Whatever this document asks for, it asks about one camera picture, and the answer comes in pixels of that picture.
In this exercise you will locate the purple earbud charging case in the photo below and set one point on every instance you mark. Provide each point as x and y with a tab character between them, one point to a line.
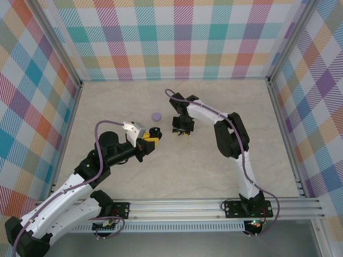
156	116

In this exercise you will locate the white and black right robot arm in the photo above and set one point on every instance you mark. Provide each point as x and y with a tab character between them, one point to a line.
246	176

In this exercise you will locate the aluminium side rail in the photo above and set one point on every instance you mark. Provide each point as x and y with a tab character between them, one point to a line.
286	134
70	120

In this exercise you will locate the aluminium frame post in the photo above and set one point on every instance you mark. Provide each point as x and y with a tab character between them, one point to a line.
290	40
60	45

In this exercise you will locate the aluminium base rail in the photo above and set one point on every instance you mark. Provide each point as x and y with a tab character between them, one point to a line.
174	207

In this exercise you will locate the small controller board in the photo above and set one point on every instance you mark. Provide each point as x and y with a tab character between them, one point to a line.
254	223
105	224

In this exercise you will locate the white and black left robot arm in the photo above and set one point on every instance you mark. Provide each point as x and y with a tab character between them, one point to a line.
61	195

